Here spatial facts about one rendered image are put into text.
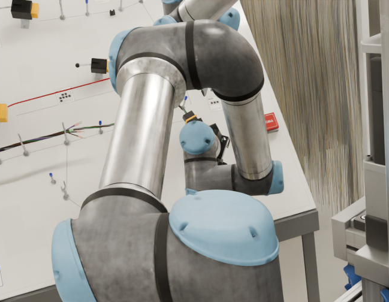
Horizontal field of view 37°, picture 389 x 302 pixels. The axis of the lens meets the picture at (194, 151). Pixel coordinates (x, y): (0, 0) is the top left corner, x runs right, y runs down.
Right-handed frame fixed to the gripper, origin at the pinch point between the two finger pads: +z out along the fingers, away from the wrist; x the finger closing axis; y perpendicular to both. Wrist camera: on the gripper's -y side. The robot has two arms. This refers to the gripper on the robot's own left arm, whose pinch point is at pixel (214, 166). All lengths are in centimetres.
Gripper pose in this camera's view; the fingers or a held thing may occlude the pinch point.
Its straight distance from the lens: 162.4
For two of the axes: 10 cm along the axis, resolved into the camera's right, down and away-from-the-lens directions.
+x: -9.3, -2.8, 2.2
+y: 3.1, -9.5, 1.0
